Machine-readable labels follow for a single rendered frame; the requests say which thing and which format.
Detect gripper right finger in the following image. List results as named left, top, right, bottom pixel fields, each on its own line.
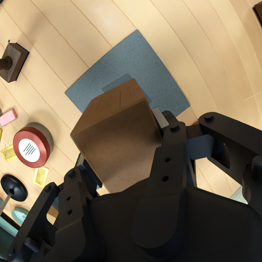
left=151, top=107, right=262, bottom=205

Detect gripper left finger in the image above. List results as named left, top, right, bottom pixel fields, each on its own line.
left=6, top=152, right=103, bottom=262

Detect brown wooden guide block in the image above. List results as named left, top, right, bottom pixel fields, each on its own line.
left=70, top=78, right=164, bottom=194

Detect blue-grey felt mat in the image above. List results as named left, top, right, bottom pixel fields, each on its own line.
left=64, top=29, right=191, bottom=123

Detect yellow clear plastic tag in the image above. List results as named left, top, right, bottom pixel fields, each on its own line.
left=33, top=166, right=50, bottom=188
left=0, top=144, right=18, bottom=162

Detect teal oval dish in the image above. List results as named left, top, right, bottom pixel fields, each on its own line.
left=11, top=206, right=30, bottom=227

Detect teal box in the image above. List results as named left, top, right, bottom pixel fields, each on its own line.
left=0, top=215, right=19, bottom=247

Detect red round tin white label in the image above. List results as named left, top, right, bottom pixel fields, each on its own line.
left=12, top=122, right=54, bottom=169

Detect pale grey-blue sheet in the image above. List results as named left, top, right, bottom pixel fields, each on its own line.
left=229, top=186, right=249, bottom=204

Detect pink eraser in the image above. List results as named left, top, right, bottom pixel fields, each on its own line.
left=0, top=108, right=18, bottom=128

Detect dark brown wooden box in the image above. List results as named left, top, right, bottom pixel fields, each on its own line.
left=252, top=2, right=262, bottom=23

